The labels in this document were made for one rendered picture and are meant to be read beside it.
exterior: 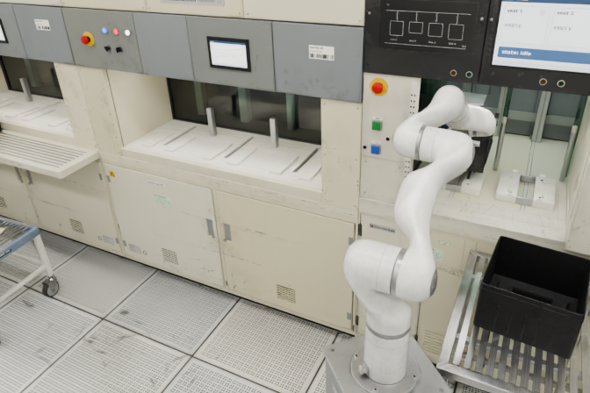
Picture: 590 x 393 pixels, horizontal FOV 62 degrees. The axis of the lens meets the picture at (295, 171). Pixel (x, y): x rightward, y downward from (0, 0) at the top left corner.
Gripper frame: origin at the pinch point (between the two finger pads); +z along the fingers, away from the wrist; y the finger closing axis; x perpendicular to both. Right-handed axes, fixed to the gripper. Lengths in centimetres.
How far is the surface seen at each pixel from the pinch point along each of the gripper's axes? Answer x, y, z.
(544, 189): -31.0, 33.8, -4.1
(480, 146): -14.1, 7.3, -9.1
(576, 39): 35, 29, -35
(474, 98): 2.4, 2.0, 0.0
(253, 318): -122, -91, -31
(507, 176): -31.0, 19.8, 1.8
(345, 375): -46, -17, -107
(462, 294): -45, 10, -62
